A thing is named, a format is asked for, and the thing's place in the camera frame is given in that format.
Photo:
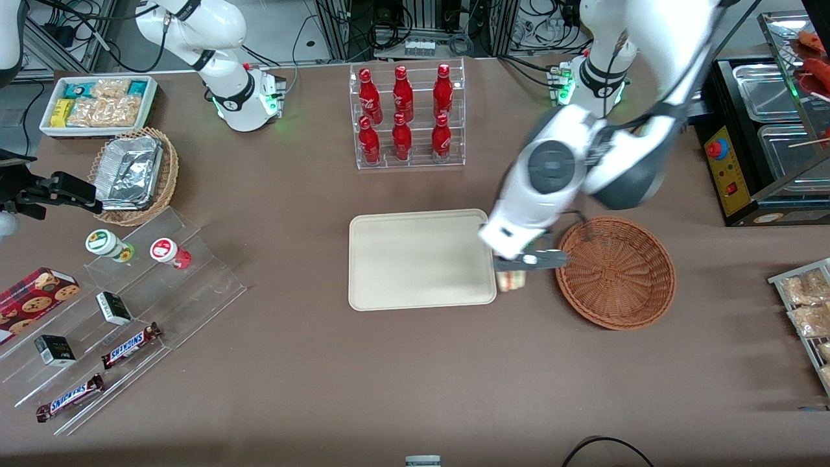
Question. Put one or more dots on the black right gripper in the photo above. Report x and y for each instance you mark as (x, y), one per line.
(32, 192)

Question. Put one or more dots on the triangular sandwich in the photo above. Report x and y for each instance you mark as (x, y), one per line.
(511, 281)

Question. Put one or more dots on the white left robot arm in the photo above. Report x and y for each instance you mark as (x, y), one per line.
(551, 168)

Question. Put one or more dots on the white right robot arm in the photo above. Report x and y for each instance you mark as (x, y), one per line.
(235, 97)

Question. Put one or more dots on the light wicker basket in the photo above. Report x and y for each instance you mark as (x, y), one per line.
(170, 175)

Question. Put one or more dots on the beige plastic tray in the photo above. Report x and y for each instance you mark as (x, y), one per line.
(421, 259)

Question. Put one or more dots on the round brown wicker basket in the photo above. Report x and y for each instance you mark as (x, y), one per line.
(616, 279)

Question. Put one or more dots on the stacked aluminium foil containers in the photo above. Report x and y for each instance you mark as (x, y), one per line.
(130, 172)

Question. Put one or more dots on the green lid snack cup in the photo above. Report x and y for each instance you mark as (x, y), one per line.
(104, 243)

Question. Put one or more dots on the yellow snack pack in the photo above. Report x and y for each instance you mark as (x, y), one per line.
(61, 113)

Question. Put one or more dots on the large clear cracker bag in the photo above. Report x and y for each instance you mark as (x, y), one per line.
(107, 113)

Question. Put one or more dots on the red lid snack cup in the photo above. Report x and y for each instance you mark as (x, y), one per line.
(165, 250)

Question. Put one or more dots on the teal snack pack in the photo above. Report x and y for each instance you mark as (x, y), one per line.
(80, 89)
(138, 87)

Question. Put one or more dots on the small clear cracker bag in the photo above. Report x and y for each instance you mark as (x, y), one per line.
(110, 88)

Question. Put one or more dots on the white plastic snack bin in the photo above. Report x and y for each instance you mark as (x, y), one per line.
(150, 104)

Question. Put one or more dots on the red cookie box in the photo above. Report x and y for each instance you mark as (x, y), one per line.
(32, 301)

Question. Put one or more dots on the small black box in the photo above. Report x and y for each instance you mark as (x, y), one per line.
(54, 350)
(114, 308)

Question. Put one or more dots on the red cola bottle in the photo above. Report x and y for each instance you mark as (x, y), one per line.
(403, 97)
(443, 94)
(369, 146)
(370, 98)
(441, 143)
(402, 143)

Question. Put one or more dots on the clear acrylic stepped shelf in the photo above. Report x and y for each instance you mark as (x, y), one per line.
(194, 292)

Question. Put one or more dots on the clear acrylic bottle rack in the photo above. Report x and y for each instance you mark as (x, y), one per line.
(418, 149)

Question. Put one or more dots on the Snickers chocolate bar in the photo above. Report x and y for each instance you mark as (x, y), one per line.
(130, 346)
(68, 398)

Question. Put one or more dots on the small grey object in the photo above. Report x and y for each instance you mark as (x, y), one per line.
(423, 462)

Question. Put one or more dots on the red emergency stop button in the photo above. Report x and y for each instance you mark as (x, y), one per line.
(716, 149)

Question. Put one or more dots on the black food warmer appliance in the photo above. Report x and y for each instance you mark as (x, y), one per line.
(729, 168)

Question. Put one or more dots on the white power strip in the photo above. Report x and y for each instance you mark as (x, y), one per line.
(419, 47)

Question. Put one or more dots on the clear bag of pastries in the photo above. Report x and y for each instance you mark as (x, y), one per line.
(804, 288)
(825, 351)
(825, 376)
(810, 321)

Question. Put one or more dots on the large stainless steel pan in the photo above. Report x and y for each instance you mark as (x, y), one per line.
(788, 155)

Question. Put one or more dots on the small stainless steel pan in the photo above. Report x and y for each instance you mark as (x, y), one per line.
(768, 94)

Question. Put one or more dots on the red sausage food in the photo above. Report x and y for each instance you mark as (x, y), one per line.
(818, 74)

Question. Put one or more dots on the aluminium frame structure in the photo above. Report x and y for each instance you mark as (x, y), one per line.
(415, 13)

